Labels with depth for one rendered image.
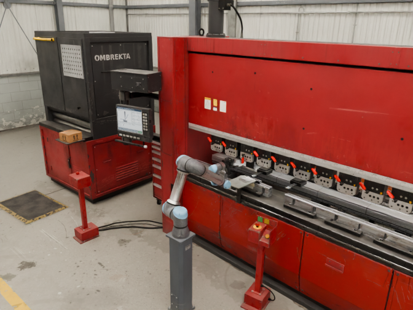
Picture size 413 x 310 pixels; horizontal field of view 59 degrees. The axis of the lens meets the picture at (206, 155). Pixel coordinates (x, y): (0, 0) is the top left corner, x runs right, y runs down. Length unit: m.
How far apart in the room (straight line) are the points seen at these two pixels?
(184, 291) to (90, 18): 8.43
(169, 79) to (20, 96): 6.37
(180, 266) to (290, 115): 1.56
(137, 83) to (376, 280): 2.76
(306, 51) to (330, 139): 0.71
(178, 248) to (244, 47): 1.82
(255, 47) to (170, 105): 1.13
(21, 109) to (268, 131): 7.43
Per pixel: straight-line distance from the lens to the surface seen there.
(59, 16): 9.92
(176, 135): 3.93
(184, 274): 3.22
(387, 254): 3.04
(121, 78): 3.97
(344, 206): 3.47
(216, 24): 3.74
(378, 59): 2.80
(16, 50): 9.67
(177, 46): 3.81
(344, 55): 2.89
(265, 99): 3.29
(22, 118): 9.88
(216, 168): 3.21
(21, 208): 5.62
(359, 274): 3.22
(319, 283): 3.46
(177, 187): 3.03
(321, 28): 7.56
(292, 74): 3.12
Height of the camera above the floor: 2.42
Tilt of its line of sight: 20 degrees down
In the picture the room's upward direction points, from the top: 1 degrees clockwise
